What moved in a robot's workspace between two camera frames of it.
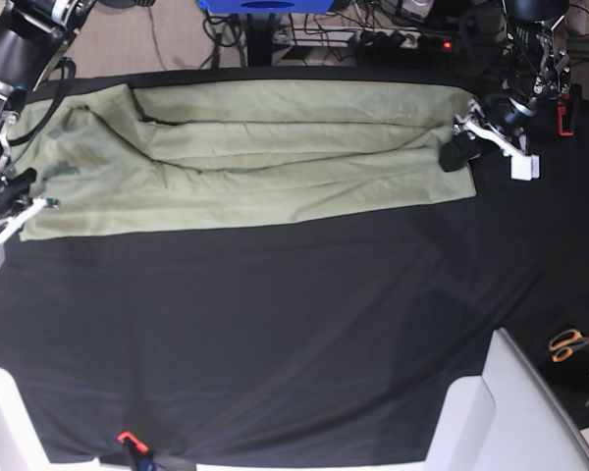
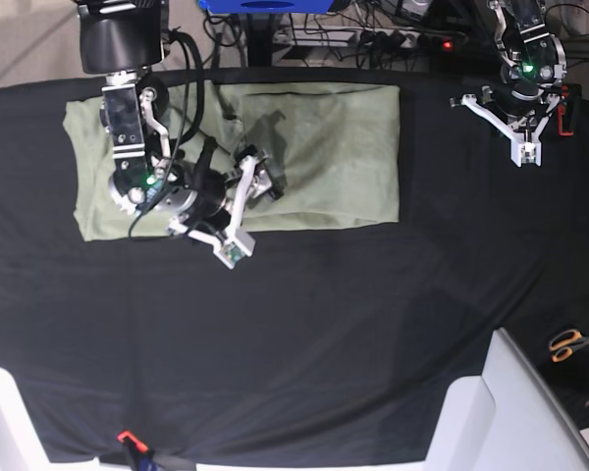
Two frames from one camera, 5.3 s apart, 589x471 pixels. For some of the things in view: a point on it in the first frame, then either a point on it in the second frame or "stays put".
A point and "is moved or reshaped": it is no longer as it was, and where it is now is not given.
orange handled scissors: [562, 343] stays put
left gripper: [9, 200] -> [200, 202]
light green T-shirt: [126, 156] is moved or reshaped
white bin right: [510, 418] stays put
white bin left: [9, 438] stays put
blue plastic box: [266, 6] stays put
